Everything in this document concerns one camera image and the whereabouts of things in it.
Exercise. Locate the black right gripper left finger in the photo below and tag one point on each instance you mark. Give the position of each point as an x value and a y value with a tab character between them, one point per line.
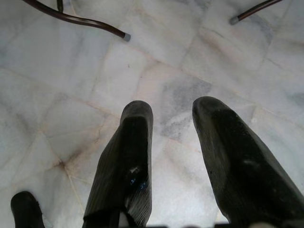
133	147

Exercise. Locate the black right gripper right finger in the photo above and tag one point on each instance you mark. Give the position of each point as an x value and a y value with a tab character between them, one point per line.
237	161

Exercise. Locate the black robot foot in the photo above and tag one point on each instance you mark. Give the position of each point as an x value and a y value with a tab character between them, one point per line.
26	211

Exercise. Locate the dark brown metal chair leg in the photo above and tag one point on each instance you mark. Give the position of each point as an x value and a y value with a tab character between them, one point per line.
249	13
71	19

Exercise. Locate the dark chair strut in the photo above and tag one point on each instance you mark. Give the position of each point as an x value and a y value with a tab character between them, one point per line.
59	5

